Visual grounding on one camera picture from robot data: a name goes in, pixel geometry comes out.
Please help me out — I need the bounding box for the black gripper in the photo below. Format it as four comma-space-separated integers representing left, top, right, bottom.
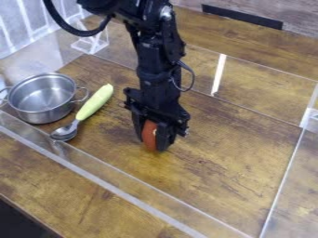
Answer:
123, 66, 190, 152

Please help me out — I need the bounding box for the red white plush mushroom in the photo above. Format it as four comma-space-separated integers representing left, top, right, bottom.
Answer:
141, 120, 156, 151

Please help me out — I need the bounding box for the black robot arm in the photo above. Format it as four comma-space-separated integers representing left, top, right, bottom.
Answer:
77, 0, 190, 152

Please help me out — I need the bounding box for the silver metal pot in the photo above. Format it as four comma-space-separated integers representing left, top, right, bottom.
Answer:
0, 73, 89, 125

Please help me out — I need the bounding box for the clear acrylic triangle stand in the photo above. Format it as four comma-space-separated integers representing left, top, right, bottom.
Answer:
71, 29, 109, 55

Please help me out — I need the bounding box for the clear acrylic front barrier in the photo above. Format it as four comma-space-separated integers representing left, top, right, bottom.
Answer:
0, 111, 252, 238

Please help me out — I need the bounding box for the black strip on table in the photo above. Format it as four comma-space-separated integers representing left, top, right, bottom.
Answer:
202, 4, 283, 30

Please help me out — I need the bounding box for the spoon with green handle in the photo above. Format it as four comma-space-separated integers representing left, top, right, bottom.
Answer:
49, 84, 115, 141

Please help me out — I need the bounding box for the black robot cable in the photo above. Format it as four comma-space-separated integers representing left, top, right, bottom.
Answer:
43, 0, 113, 38

